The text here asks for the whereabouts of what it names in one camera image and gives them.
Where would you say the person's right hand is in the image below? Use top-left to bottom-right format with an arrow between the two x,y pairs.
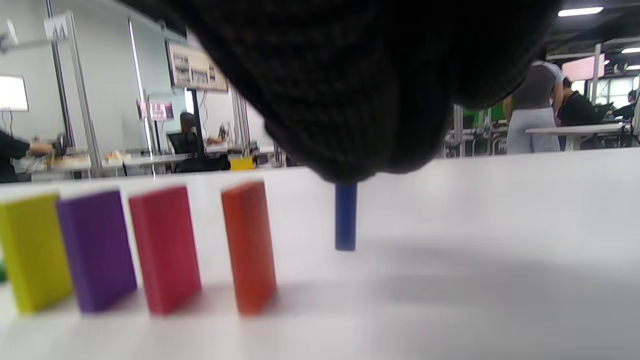
120,0 -> 563,185

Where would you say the blue domino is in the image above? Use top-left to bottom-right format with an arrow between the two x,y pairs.
335,183 -> 358,252

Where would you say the orange domino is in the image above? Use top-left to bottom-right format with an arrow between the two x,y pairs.
221,181 -> 277,317

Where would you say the pink domino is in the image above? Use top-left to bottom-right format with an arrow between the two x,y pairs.
128,186 -> 202,316

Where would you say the purple domino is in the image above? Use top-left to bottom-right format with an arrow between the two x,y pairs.
56,189 -> 138,314

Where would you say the yellow domino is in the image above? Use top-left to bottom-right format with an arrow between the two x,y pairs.
0,194 -> 73,315

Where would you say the white desk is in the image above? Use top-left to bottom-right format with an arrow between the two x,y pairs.
525,122 -> 633,151

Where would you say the pink sign board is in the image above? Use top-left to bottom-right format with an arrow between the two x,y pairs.
562,54 -> 606,82

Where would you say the ceiling light strip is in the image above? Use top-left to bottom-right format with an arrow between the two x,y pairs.
557,6 -> 605,17

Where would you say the bright white screen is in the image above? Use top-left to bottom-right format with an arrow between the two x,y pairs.
0,75 -> 29,112

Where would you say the wall display board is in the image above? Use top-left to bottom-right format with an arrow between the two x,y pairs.
167,42 -> 230,93

